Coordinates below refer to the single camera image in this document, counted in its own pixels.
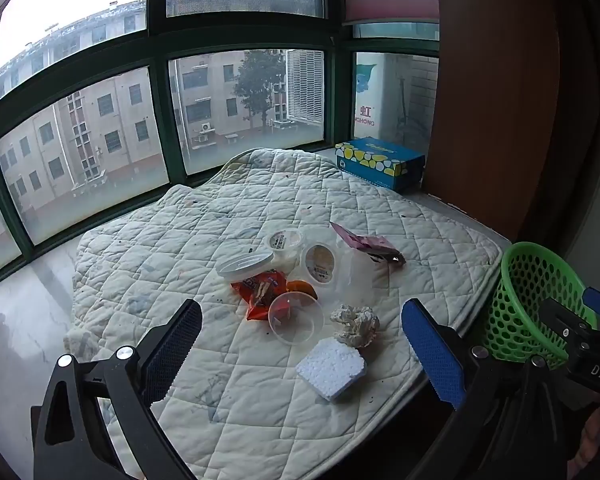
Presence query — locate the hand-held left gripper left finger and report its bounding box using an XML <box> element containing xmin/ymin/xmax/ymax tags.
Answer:
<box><xmin>31</xmin><ymin>299</ymin><xmax>203</xmax><ymax>480</ymax></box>

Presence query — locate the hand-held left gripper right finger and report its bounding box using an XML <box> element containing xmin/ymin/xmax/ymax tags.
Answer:
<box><xmin>401</xmin><ymin>298</ymin><xmax>581</xmax><ymax>480</ymax></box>

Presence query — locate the green plastic mesh basket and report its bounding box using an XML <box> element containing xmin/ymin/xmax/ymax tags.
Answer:
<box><xmin>482</xmin><ymin>242</ymin><xmax>600</xmax><ymax>368</ymax></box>

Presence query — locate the white tissue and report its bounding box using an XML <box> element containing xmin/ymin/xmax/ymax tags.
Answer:
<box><xmin>330</xmin><ymin>304</ymin><xmax>381</xmax><ymax>348</ymax></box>

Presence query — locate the white foam block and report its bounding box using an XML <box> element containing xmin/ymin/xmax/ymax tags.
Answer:
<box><xmin>295</xmin><ymin>337</ymin><xmax>367</xmax><ymax>402</ymax></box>

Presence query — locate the orange red snack wrapper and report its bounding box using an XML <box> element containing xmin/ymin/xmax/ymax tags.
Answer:
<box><xmin>231</xmin><ymin>270</ymin><xmax>288</xmax><ymax>322</ymax></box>

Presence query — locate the white round plastic lid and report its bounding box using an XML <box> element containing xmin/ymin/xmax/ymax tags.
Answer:
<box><xmin>216</xmin><ymin>251</ymin><xmax>275</xmax><ymax>283</ymax></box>

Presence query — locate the clear plastic packaging tray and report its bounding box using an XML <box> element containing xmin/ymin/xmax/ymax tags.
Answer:
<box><xmin>332</xmin><ymin>237</ymin><xmax>377</xmax><ymax>293</ymax></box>

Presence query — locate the clear round plastic cup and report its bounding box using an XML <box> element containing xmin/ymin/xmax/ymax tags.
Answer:
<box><xmin>268</xmin><ymin>291</ymin><xmax>325</xmax><ymax>346</ymax></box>

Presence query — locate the pink snack wrapper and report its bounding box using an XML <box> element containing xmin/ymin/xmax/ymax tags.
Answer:
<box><xmin>330</xmin><ymin>221</ymin><xmax>407</xmax><ymax>266</ymax></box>

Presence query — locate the orange peel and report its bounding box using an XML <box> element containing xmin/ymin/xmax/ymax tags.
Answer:
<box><xmin>285</xmin><ymin>280</ymin><xmax>318</xmax><ymax>301</ymax></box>

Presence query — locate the clear jelly cup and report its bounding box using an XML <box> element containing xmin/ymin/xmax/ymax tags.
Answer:
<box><xmin>265</xmin><ymin>228</ymin><xmax>303</xmax><ymax>266</ymax></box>
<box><xmin>300</xmin><ymin>243</ymin><xmax>341</xmax><ymax>286</ymax></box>

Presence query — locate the white quilted blanket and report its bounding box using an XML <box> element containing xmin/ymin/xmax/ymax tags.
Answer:
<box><xmin>62</xmin><ymin>147</ymin><xmax>513</xmax><ymax>480</ymax></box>

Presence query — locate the blue yellow tissue box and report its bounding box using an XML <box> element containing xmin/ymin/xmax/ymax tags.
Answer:
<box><xmin>335</xmin><ymin>136</ymin><xmax>427</xmax><ymax>192</ymax></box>

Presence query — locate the brown wooden cabinet panel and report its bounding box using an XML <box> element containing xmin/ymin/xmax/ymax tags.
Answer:
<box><xmin>422</xmin><ymin>0</ymin><xmax>581</xmax><ymax>243</ymax></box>

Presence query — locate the white blue printed carton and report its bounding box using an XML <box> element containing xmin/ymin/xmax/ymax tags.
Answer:
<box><xmin>354</xmin><ymin>62</ymin><xmax>392</xmax><ymax>131</ymax></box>

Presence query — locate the white louvred panel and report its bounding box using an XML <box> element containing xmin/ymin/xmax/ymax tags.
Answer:
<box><xmin>285</xmin><ymin>49</ymin><xmax>326</xmax><ymax>125</ymax></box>

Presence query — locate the dark brown door frame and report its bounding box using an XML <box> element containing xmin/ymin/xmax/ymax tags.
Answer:
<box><xmin>520</xmin><ymin>0</ymin><xmax>600</xmax><ymax>281</ymax></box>

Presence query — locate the green window frame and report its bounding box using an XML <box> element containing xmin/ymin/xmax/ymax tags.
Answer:
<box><xmin>0</xmin><ymin>0</ymin><xmax>441</xmax><ymax>296</ymax></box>

